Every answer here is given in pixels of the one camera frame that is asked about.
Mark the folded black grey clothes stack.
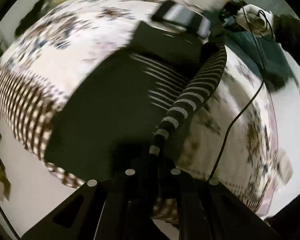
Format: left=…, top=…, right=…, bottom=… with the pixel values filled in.
left=151, top=0, right=211, bottom=39

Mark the floral white bed blanket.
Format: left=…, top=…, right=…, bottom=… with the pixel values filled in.
left=0, top=0, right=293, bottom=216

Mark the dark green jacket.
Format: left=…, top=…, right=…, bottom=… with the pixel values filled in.
left=224, top=30, right=292, bottom=92

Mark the white gloved right hand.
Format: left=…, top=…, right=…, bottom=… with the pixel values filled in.
left=236, top=4, right=274, bottom=37

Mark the black striped sweater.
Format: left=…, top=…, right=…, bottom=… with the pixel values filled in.
left=44, top=22, right=226, bottom=181

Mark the dark garment at bed edge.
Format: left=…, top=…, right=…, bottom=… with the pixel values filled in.
left=14, top=0, right=52, bottom=38

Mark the black cable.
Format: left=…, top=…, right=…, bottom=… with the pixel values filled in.
left=207, top=0, right=276, bottom=183

